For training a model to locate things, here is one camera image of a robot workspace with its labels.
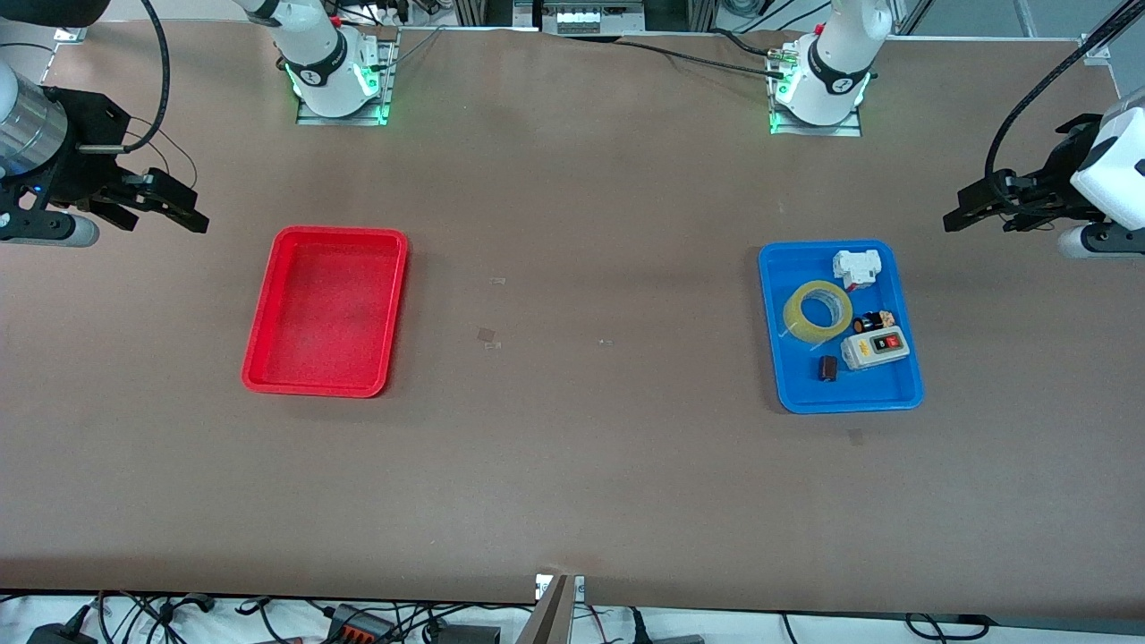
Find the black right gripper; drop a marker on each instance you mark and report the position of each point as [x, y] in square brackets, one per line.
[89, 125]

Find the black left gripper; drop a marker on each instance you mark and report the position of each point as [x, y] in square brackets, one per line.
[1059, 173]

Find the yellow tape roll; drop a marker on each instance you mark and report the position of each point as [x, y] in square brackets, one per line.
[794, 317]

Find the white electrical plug block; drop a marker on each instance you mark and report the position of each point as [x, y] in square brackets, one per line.
[854, 266]

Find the small beige electronic component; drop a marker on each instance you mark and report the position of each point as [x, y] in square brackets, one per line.
[885, 319]

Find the small black capacitor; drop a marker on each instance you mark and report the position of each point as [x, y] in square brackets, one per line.
[864, 324]

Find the red plastic tray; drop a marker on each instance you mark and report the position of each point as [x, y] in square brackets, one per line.
[326, 313]

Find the small dark brown block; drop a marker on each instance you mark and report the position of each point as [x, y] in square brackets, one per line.
[828, 368]

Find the blue plastic tray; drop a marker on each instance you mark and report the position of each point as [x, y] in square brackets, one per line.
[809, 376]

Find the black power adapter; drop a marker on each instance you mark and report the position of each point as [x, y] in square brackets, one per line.
[63, 633]

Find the orange and black power strip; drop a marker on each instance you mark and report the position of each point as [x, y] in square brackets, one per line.
[362, 626]

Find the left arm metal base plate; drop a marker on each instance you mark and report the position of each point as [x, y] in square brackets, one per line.
[818, 131]

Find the metal table corner bracket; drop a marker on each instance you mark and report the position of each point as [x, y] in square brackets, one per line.
[70, 36]
[1096, 49]

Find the grey push-button switch box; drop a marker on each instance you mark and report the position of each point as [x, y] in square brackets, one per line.
[872, 351]

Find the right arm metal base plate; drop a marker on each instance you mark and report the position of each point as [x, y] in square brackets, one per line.
[386, 80]

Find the aluminium frame with white device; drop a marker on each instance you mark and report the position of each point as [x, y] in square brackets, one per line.
[581, 16]

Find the metal table edge bracket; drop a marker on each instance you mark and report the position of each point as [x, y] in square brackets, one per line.
[556, 608]

